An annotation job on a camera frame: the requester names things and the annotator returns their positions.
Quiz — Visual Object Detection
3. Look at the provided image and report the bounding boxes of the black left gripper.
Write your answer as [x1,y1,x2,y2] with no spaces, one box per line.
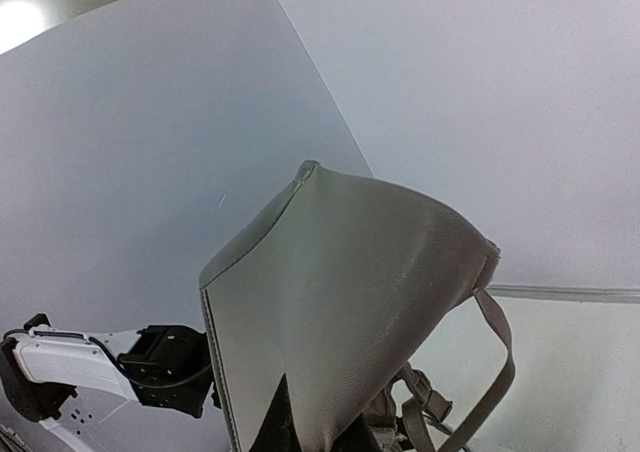
[117,325,213,417]

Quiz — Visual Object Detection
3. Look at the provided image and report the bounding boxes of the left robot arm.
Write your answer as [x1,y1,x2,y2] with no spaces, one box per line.
[1,313,221,451]

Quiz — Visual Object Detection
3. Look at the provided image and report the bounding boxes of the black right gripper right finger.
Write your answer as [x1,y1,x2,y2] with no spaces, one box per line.
[332,415,381,452]

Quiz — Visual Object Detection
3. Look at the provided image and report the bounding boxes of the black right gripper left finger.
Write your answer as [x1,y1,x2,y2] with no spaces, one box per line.
[252,375,302,452]

